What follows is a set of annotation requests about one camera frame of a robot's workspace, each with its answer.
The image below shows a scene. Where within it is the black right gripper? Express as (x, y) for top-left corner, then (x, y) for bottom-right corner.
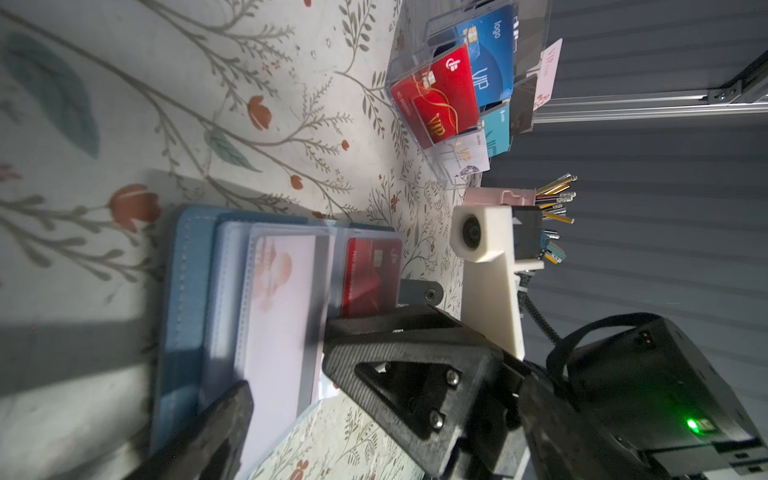
(455, 314), (768, 480)

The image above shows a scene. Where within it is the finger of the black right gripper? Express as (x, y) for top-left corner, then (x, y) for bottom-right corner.
(326, 305), (461, 336)
(323, 328), (522, 477)

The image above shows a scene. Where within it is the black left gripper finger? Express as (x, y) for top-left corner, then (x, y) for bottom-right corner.
(126, 380), (254, 480)

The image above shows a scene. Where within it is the blue leather card holder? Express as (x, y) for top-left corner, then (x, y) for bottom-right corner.
(151, 206), (426, 479)

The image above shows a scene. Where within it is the red VIP card in holder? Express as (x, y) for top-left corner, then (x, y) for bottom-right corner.
(341, 236), (403, 317)

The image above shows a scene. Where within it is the white diamond VIP card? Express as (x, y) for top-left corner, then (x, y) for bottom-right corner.
(431, 129), (490, 185)

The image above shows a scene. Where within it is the teal VIP card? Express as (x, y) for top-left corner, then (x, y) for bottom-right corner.
(481, 102), (511, 157)

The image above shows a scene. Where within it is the red VIP card in stand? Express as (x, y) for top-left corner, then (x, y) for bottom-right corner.
(387, 42), (479, 150)

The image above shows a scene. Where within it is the clear acrylic card display stand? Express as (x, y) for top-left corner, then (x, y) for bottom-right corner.
(385, 1), (562, 189)

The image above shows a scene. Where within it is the black card with gold lines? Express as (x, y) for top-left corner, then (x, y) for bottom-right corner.
(509, 75), (538, 137)

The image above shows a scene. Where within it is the pink VIP card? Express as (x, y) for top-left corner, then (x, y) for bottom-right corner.
(533, 38), (563, 111)

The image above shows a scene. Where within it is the blue VIP card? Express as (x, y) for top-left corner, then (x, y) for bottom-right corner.
(455, 1), (519, 108)

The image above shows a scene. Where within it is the pink metal pencil bucket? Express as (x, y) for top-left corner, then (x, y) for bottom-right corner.
(463, 187), (536, 206)

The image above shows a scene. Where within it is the green pencil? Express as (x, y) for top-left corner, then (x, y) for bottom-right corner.
(539, 229), (567, 265)

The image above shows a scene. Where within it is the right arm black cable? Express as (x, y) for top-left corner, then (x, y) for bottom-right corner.
(515, 271), (562, 346)

